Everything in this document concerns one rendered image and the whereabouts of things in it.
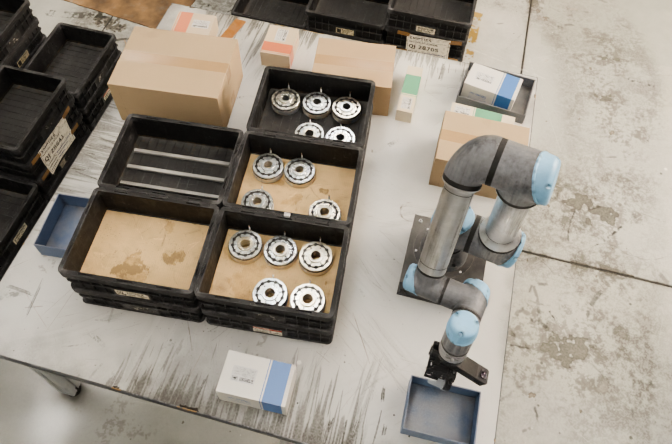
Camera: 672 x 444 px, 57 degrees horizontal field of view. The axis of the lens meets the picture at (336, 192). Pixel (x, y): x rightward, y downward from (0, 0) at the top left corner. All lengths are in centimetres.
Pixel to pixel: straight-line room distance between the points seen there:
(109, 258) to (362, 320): 80
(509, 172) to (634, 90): 249
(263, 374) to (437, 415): 51
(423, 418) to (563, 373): 106
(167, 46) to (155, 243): 79
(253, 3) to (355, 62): 128
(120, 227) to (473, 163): 115
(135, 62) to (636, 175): 244
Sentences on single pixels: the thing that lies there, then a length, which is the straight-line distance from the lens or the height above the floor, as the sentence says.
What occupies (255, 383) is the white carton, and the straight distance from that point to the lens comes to 183.
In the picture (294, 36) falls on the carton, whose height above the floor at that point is 77.
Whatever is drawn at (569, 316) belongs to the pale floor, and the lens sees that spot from 294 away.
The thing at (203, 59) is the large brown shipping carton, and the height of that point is 90.
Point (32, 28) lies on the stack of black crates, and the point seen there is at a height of 47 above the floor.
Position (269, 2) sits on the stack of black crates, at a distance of 354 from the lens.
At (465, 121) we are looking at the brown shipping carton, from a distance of 224.
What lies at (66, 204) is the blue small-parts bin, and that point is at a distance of 233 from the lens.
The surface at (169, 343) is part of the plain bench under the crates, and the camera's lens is 201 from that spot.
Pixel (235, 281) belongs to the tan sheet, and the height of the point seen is 83.
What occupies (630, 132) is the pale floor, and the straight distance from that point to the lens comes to 365.
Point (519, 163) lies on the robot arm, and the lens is 142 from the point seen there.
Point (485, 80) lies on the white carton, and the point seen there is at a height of 79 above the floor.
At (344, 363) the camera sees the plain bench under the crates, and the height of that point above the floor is 70.
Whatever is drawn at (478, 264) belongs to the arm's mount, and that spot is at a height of 81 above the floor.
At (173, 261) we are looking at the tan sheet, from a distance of 197.
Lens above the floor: 254
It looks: 57 degrees down
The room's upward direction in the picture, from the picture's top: 2 degrees clockwise
